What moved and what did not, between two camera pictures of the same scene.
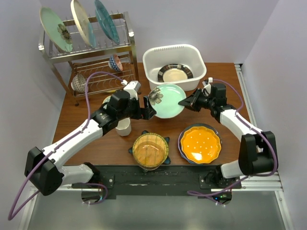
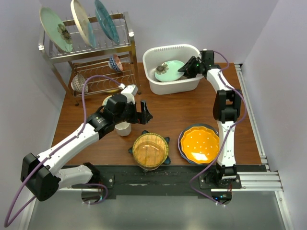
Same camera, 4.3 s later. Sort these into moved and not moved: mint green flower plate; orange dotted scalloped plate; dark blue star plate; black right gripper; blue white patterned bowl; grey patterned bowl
Moved: mint green flower plate; black right gripper
Not moved: orange dotted scalloped plate; blue white patterned bowl; dark blue star plate; grey patterned bowl
